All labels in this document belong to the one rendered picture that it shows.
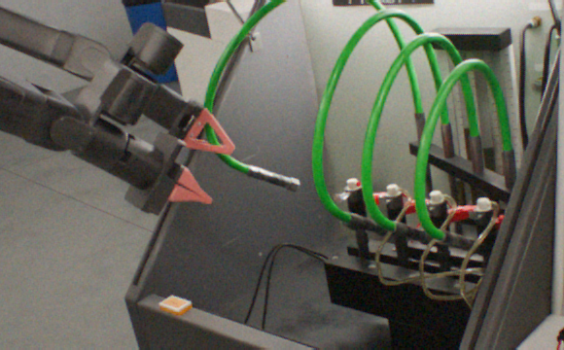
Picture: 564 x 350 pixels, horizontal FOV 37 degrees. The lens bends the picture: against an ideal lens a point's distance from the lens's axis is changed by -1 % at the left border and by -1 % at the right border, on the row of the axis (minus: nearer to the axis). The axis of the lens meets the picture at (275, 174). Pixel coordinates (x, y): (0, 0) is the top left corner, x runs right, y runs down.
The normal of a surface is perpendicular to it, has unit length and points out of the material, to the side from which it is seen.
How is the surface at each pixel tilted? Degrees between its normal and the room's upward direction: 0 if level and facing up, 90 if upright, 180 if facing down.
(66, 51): 72
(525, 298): 90
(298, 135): 90
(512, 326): 90
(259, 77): 90
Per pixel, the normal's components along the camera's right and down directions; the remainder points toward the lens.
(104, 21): 0.62, 0.16
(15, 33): 0.03, 0.02
